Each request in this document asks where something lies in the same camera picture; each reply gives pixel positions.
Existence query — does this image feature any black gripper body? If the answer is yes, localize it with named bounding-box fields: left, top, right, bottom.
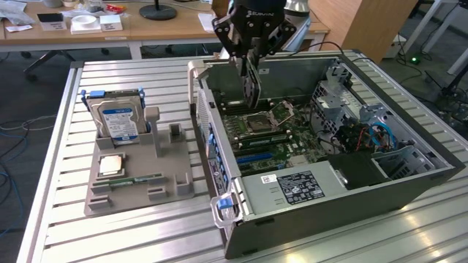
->
left=233, top=0, right=286, bottom=42

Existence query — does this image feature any black graphics card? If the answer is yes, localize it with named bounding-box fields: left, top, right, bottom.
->
left=241, top=53, right=263, bottom=110

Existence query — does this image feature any white paper stack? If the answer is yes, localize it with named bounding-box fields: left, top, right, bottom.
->
left=198, top=12, right=223, bottom=34

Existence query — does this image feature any brown cardboard box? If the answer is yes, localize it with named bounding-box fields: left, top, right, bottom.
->
left=211, top=0, right=235, bottom=19

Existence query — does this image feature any black round lamp base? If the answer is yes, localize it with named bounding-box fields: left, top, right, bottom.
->
left=139, top=0, right=179, bottom=20

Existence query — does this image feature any wooden cabinet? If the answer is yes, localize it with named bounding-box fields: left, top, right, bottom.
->
left=307, top=0, right=421, bottom=64

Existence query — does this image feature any black RAM slot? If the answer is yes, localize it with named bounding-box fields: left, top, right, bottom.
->
left=222, top=99, right=273, bottom=109
left=223, top=105, right=275, bottom=116

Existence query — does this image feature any metal socket cover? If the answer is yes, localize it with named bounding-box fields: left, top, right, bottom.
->
left=270, top=100, right=298, bottom=125

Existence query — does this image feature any perforated metal disk bay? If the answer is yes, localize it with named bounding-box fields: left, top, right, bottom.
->
left=310, top=79, right=367, bottom=138

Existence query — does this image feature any white floor box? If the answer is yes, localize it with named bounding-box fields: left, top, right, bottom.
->
left=387, top=34, right=409, bottom=60

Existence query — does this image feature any CPU socket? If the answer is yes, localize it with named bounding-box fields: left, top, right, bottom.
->
left=245, top=112, right=275, bottom=135

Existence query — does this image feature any white cube box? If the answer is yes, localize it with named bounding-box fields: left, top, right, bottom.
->
left=99, top=14, right=125, bottom=32

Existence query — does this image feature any flat white box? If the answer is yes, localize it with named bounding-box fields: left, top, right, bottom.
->
left=70, top=24, right=103, bottom=35

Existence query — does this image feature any green motherboard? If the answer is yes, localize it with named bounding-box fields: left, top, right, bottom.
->
left=218, top=94, right=333, bottom=178

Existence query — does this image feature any white tape roll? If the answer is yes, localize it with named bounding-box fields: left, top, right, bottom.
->
left=73, top=15, right=97, bottom=28

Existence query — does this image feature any hard disk in blue carrier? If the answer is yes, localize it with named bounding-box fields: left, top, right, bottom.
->
left=79, top=87, right=149, bottom=146

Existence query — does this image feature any blue expansion slot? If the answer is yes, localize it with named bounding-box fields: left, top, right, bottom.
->
left=237, top=152, right=275, bottom=165

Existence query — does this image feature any white box with black top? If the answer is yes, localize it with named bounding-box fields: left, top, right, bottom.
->
left=38, top=13, right=67, bottom=31

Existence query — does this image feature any black tripod stand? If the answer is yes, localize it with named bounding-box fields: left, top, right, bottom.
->
left=426, top=49, right=468, bottom=121

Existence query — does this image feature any black office chair base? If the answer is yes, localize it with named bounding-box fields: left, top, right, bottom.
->
left=22, top=48, right=111, bottom=82

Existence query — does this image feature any grey parts rack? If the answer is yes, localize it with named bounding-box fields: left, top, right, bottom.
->
left=83, top=106, right=197, bottom=217

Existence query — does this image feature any slotted metal disk bay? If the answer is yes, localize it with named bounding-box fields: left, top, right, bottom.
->
left=371, top=144, right=437, bottom=181

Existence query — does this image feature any silver CPU chip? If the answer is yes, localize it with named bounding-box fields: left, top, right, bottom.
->
left=98, top=155, right=125, bottom=176

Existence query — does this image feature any grey plastic bag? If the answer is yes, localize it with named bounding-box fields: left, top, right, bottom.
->
left=0, top=1, right=37, bottom=25

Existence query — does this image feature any grey power supply unit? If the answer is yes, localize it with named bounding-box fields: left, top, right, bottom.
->
left=241, top=161, right=350, bottom=216

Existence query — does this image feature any green RAM stick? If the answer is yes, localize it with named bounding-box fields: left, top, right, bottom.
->
left=105, top=172, right=165, bottom=189

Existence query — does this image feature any open dark grey PC case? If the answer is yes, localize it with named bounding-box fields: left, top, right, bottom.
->
left=187, top=53, right=468, bottom=260

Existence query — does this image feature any black cable into case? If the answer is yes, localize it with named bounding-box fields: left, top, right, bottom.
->
left=298, top=40, right=349, bottom=55

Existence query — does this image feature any white table frame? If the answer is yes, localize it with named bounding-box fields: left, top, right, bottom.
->
left=401, top=0, right=468, bottom=75

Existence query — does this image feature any black wire connector bundle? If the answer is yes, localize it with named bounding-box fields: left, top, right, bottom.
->
left=334, top=124, right=365, bottom=153

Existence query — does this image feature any blue data wire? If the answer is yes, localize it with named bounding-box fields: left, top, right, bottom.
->
left=367, top=122, right=401, bottom=152

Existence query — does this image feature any white floor cable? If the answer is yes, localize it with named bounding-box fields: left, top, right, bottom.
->
left=0, top=115, right=57, bottom=132

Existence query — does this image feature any blue floor cable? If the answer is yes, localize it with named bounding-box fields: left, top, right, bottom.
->
left=0, top=131, right=29, bottom=236

